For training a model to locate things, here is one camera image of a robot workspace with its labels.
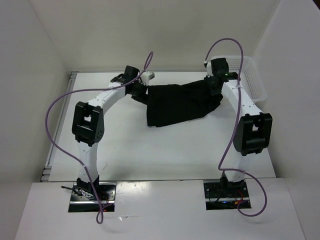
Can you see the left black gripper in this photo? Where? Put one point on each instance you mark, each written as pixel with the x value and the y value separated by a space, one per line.
pixel 144 98

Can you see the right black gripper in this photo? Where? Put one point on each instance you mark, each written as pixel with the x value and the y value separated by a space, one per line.
pixel 212 91

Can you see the black shorts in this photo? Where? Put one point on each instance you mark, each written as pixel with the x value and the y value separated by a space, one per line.
pixel 173 103

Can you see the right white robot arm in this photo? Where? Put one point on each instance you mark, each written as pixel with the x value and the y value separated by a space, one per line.
pixel 253 127

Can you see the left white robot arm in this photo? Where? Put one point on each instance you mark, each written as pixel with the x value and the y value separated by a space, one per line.
pixel 88 124

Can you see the white plastic basket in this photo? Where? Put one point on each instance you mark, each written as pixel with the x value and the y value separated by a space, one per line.
pixel 250 77

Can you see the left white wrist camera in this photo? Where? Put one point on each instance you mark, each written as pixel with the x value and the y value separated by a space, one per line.
pixel 146 77

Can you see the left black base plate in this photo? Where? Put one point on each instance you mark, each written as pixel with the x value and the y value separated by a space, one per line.
pixel 81 202

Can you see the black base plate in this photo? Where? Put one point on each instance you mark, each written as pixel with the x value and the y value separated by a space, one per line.
pixel 81 202
pixel 219 198

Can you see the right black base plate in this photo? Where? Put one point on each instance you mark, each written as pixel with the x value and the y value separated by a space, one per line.
pixel 219 198

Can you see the aluminium table edge rail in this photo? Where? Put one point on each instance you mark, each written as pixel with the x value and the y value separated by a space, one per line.
pixel 62 105

